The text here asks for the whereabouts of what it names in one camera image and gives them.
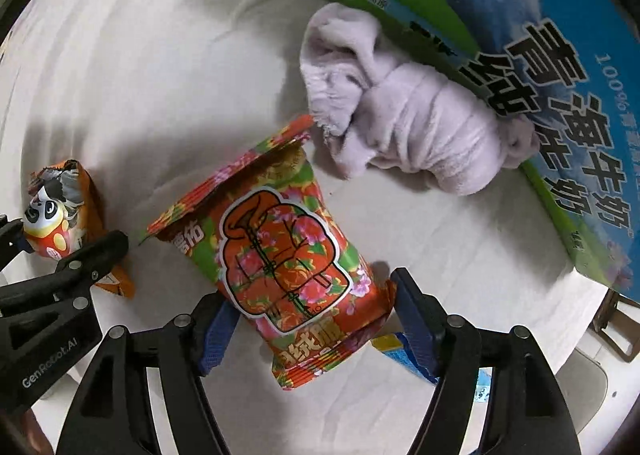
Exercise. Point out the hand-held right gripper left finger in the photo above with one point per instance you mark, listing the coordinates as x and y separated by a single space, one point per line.
216 335

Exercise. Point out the brown chair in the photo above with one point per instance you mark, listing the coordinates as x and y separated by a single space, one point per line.
617 325

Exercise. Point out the blue green milk carton box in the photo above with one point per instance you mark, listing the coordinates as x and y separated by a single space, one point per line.
500 35

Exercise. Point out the lilac fleece towel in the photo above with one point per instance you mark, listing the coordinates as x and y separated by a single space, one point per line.
400 110

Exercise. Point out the orange panda snack packet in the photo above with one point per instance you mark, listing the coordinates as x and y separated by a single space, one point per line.
65 225

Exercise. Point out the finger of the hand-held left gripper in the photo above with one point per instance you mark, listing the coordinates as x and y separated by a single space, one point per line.
102 250
9 235

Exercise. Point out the blue yellow packet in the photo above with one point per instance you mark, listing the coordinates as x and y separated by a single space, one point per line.
395 347

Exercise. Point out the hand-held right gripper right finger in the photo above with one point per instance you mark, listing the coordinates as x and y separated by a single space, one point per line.
417 315

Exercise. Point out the red floral snack packet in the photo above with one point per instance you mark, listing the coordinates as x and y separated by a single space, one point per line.
282 255

